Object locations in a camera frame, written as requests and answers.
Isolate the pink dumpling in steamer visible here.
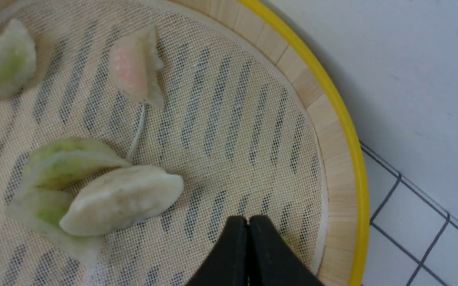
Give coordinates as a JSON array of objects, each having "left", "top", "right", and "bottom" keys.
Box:
[{"left": 108, "top": 24, "right": 165, "bottom": 111}]

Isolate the green dumpling steamer left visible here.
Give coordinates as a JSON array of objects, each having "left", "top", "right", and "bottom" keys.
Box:
[{"left": 0, "top": 19, "right": 37, "bottom": 99}]

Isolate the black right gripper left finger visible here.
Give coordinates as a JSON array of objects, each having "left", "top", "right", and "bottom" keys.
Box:
[{"left": 187, "top": 216, "right": 248, "bottom": 286}]

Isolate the beige mesh steamer liner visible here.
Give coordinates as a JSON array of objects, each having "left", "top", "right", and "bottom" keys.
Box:
[{"left": 0, "top": 0, "right": 327, "bottom": 286}]

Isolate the bamboo steamer basket yellow rim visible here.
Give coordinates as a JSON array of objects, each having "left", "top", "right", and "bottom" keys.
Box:
[{"left": 179, "top": 0, "right": 370, "bottom": 286}]

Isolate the green dumpling steamer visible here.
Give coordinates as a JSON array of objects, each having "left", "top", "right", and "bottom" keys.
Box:
[
  {"left": 16, "top": 137, "right": 131, "bottom": 196},
  {"left": 0, "top": 19, "right": 37, "bottom": 99}
]

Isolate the green dumpling under white one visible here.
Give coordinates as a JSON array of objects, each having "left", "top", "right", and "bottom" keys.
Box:
[{"left": 6, "top": 189, "right": 104, "bottom": 267}]

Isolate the white dumpling steamer centre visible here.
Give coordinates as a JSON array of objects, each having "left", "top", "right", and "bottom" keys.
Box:
[{"left": 59, "top": 165, "right": 184, "bottom": 236}]

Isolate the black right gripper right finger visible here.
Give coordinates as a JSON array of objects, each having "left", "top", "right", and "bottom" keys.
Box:
[{"left": 248, "top": 215, "right": 322, "bottom": 286}]

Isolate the green dumpling steamer centre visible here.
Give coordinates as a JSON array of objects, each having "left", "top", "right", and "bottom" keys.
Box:
[{"left": 16, "top": 137, "right": 131, "bottom": 196}]

